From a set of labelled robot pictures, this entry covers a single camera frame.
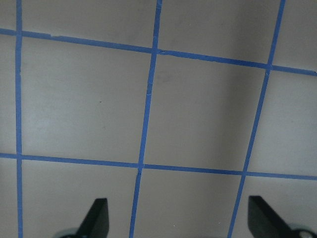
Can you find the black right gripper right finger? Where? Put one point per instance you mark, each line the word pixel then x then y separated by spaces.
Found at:
pixel 264 222

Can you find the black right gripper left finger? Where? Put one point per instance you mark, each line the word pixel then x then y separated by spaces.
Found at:
pixel 96 222

